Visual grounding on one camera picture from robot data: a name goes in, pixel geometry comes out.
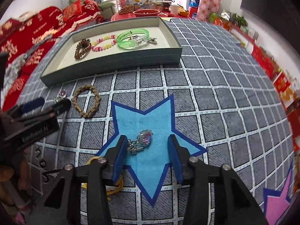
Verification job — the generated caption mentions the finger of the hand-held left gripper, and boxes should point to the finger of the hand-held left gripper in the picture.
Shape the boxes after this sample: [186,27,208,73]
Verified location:
[8,97,46,119]
[13,108,57,125]

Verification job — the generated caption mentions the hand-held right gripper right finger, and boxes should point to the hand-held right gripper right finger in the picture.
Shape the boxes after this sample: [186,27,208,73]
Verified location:
[167,134,269,225]

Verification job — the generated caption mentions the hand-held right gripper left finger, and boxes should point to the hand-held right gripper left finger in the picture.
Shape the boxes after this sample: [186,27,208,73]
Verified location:
[43,135,129,225]

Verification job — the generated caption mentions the black hair claw clip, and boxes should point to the black hair claw clip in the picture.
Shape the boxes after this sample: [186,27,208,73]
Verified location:
[54,99,72,116]

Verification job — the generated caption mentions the tan braided bracelet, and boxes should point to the tan braided bracelet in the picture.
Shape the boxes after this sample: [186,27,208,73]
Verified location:
[71,84,102,119]

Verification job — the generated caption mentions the brown wooden bead bracelet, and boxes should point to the brown wooden bead bracelet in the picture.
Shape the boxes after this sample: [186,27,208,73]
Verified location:
[74,40,92,60]

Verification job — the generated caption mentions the shallow green cardboard box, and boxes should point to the shallow green cardboard box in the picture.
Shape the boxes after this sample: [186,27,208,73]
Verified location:
[40,16,183,88]

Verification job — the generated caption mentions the pink yellow bead bracelet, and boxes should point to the pink yellow bead bracelet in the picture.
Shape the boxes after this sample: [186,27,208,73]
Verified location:
[91,34,118,52]

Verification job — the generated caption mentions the green translucent bangle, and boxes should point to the green translucent bangle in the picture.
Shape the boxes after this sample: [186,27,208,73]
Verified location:
[116,28,151,50]

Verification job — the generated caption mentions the person's left hand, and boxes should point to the person's left hand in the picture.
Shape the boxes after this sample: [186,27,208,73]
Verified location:
[0,159,31,208]

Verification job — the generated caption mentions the sofa with red cover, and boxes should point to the sofa with red cover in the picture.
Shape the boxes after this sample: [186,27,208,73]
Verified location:
[0,0,105,109]

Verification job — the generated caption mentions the grey checkered blanket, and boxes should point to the grey checkered blanket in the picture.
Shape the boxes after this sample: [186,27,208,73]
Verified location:
[16,17,296,225]

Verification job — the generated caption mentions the red patterned cushion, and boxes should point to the red patterned cushion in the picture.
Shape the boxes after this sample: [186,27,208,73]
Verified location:
[62,0,84,22]

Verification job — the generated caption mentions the beige armchair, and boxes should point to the beige armchair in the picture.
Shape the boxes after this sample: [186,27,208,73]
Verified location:
[69,0,118,17]

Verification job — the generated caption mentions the red round table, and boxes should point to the red round table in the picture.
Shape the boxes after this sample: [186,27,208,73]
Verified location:
[110,11,179,22]

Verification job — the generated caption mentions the red orange gift box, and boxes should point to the red orange gift box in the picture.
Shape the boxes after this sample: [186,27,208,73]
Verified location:
[273,71,296,109]

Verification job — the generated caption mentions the clear jar of nuts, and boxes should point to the clear jar of nuts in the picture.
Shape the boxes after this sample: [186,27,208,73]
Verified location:
[117,0,135,15]

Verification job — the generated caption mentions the red plastic bowl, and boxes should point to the red plastic bowl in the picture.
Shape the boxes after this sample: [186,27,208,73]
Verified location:
[133,9,162,18]

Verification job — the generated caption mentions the potted green plant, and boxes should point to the potted green plant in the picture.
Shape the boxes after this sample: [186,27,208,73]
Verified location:
[231,13,248,26]

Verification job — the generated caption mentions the pink patterned gift box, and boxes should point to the pink patterned gift box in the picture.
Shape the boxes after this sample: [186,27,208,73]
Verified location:
[196,0,221,22]

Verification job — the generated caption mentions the wall television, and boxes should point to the wall television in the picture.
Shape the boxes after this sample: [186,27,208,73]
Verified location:
[240,0,300,50]

